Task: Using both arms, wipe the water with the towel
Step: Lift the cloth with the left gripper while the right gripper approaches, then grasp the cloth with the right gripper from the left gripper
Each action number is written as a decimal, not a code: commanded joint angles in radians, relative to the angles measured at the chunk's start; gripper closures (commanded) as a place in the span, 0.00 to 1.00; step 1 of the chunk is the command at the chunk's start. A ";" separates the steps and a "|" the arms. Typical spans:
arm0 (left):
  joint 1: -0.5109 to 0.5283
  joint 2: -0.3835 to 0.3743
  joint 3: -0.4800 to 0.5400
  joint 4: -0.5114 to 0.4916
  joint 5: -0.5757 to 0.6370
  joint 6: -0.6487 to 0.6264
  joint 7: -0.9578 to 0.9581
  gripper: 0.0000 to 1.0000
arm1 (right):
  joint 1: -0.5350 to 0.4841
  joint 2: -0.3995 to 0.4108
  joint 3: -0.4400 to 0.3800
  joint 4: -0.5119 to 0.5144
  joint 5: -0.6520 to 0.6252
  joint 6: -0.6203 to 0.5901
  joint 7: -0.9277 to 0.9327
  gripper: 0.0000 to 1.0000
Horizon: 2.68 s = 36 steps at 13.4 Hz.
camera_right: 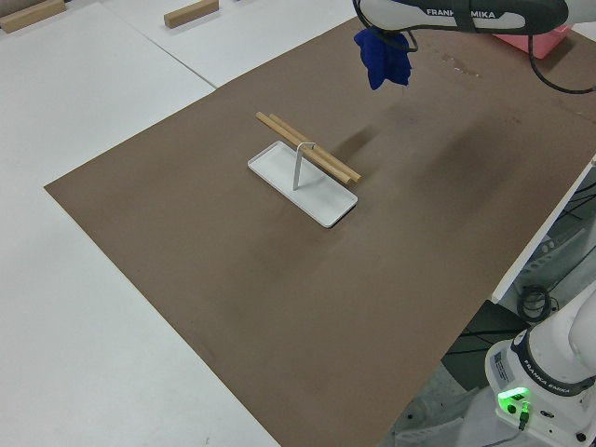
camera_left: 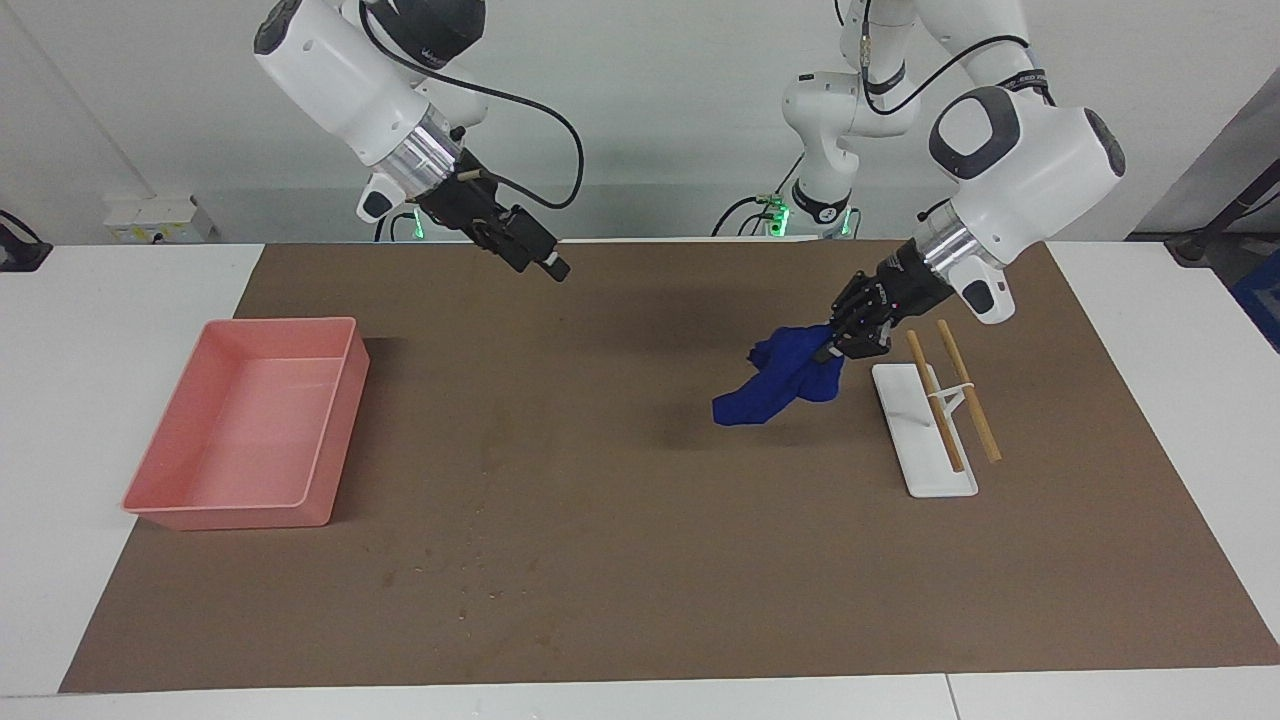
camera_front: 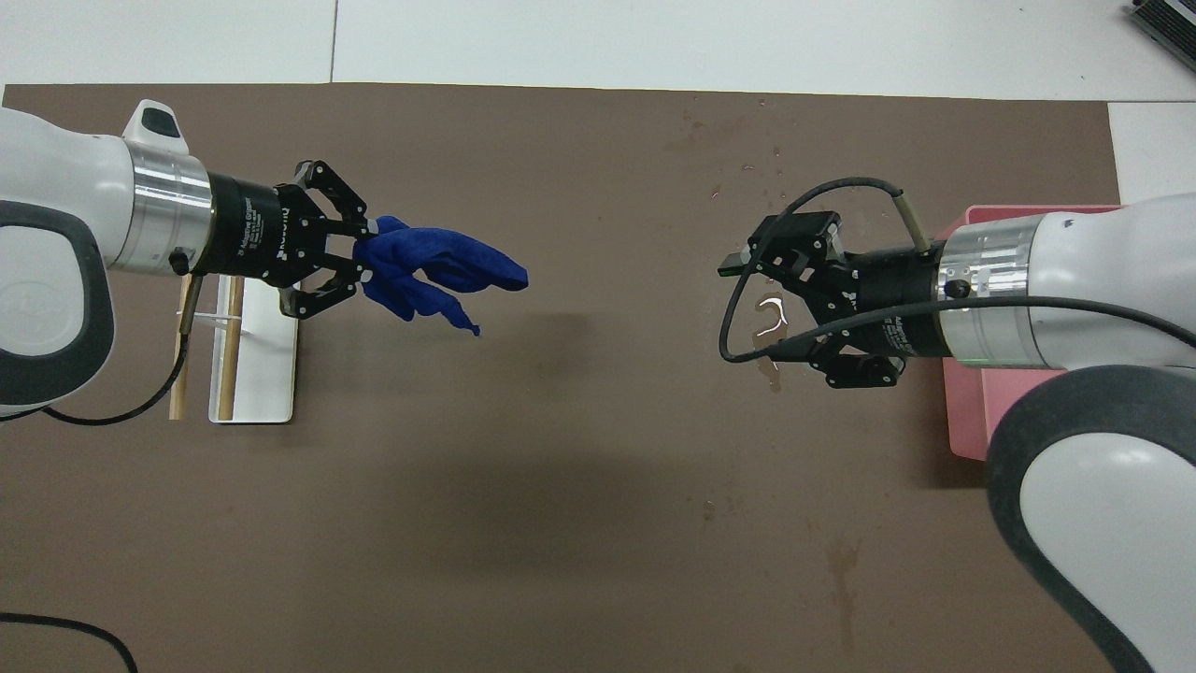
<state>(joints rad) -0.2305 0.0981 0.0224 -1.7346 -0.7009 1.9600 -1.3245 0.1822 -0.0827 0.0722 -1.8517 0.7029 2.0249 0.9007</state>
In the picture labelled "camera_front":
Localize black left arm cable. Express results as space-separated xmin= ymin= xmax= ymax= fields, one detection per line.
xmin=0 ymin=276 xmax=202 ymax=673

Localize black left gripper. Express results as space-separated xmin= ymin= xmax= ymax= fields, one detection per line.
xmin=207 ymin=160 xmax=379 ymax=321

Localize pink plastic bin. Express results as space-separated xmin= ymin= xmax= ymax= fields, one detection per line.
xmin=934 ymin=204 xmax=1122 ymax=462

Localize water puddle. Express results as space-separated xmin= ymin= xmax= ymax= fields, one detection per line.
xmin=747 ymin=276 xmax=795 ymax=394

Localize brown table mat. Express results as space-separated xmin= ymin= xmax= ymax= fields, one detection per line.
xmin=0 ymin=82 xmax=1122 ymax=673

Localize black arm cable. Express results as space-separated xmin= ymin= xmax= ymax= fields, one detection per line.
xmin=0 ymin=276 xmax=202 ymax=673
xmin=718 ymin=178 xmax=1196 ymax=365

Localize white rack base tray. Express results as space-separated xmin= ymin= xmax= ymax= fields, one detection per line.
xmin=207 ymin=274 xmax=300 ymax=424

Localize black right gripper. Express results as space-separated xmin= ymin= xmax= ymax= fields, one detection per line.
xmin=718 ymin=211 xmax=943 ymax=390

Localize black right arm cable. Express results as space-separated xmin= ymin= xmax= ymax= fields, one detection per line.
xmin=718 ymin=178 xmax=1196 ymax=365

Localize blue towel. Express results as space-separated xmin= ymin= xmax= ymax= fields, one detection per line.
xmin=353 ymin=216 xmax=530 ymax=336

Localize dark ribbed device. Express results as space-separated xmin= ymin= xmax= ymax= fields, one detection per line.
xmin=1126 ymin=0 xmax=1196 ymax=48

